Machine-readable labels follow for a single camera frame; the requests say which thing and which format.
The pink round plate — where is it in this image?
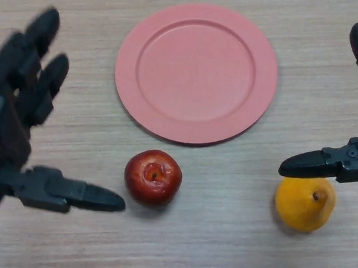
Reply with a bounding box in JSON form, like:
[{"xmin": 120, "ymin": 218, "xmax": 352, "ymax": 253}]
[{"xmin": 109, "ymin": 0, "xmax": 284, "ymax": 153}]

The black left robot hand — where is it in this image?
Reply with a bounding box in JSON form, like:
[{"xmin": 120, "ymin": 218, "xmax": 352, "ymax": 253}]
[{"xmin": 0, "ymin": 2, "xmax": 142, "ymax": 225}]

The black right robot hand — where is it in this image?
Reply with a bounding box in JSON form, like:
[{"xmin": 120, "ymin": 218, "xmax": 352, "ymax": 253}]
[{"xmin": 278, "ymin": 0, "xmax": 358, "ymax": 185}]

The red apple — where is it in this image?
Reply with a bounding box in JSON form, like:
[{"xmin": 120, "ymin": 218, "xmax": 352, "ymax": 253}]
[{"xmin": 121, "ymin": 147, "xmax": 185, "ymax": 209}]

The yellow pear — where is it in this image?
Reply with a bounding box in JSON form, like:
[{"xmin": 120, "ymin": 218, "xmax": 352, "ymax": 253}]
[{"xmin": 272, "ymin": 174, "xmax": 339, "ymax": 236}]

